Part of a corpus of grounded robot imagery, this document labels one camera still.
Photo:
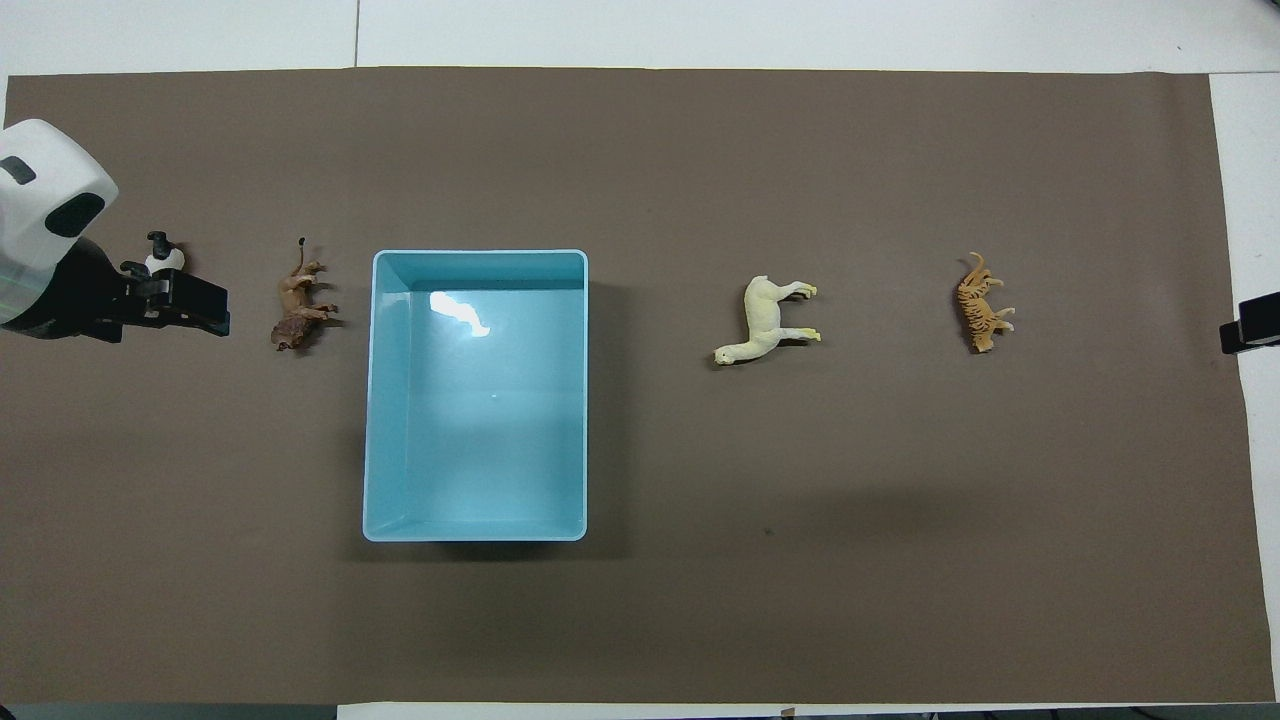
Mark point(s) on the brown lion toy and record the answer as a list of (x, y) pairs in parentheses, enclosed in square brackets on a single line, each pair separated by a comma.
[(293, 310)]

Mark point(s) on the orange striped tiger toy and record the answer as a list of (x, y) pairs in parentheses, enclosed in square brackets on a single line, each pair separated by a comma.
[(978, 310)]

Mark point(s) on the black and white panda toy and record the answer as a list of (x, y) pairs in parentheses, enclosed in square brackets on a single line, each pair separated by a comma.
[(168, 262)]

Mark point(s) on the light blue storage box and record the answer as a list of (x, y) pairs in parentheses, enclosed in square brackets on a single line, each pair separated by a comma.
[(475, 430)]

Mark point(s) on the brown table mat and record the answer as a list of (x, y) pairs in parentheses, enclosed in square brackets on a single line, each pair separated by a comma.
[(700, 600)]

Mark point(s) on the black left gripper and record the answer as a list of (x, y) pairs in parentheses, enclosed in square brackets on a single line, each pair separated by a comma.
[(85, 295)]

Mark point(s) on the cream alpaca toy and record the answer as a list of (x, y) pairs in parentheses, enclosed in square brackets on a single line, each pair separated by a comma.
[(762, 320)]

